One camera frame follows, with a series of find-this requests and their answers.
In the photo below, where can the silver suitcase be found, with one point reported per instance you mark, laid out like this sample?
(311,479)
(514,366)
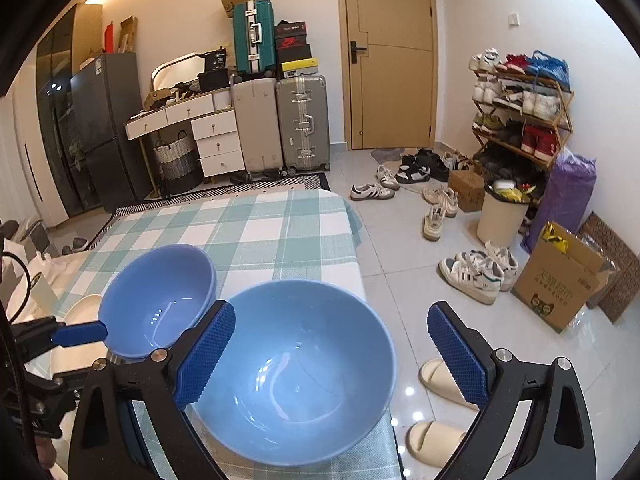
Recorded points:
(304,123)

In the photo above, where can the white plastic bag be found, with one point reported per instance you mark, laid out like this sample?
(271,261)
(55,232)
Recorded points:
(33,294)

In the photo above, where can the cream plate lower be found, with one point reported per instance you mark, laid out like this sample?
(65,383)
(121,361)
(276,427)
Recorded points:
(79,345)

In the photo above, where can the beige suitcase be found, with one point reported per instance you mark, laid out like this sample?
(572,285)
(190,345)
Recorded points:
(256,113)

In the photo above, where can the wooden shoe rack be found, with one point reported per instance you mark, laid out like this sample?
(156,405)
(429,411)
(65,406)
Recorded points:
(522,116)

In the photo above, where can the stacked shoe boxes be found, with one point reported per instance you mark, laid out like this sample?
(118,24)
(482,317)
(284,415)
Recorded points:
(293,51)

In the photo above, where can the small brown cardboard box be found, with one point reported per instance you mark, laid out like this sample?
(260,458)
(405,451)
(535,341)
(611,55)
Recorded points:
(470,188)

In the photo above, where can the tmall cardboard box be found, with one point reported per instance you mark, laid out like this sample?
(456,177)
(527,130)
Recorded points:
(561,274)

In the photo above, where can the white drawer desk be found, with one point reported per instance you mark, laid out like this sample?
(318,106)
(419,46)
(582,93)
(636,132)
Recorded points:
(210,118)

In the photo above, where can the dark refrigerator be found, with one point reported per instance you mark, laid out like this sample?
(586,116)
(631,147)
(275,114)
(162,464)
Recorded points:
(106,94)

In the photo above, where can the woven laundry basket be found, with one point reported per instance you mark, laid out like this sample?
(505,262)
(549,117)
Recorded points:
(178,161)

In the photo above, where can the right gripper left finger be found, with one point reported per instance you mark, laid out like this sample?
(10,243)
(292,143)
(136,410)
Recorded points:
(107,442)

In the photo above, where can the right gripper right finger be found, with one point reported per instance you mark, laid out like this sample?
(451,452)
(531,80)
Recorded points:
(556,441)

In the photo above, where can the white trash bin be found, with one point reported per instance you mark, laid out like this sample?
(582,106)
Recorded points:
(503,212)

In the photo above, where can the white green sneaker pair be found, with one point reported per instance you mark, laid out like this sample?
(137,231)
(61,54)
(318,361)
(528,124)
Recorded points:
(481,274)

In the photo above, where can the cream slipper far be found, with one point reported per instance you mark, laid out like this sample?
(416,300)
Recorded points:
(436,377)

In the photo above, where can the green plaid tablecloth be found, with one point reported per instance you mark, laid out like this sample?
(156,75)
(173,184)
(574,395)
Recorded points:
(251,239)

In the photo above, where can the teal suitcase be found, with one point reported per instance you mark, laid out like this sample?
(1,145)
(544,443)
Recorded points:
(253,38)

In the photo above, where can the wooden door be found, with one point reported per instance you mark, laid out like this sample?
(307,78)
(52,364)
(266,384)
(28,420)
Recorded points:
(389,54)

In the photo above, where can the purple bag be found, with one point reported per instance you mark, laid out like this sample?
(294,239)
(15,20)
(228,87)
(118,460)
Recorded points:
(568,191)

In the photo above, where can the arched mirror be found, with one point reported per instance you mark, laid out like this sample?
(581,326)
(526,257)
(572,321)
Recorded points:
(185,68)

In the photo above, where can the blue bowl large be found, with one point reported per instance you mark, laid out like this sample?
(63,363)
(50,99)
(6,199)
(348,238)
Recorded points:
(308,373)

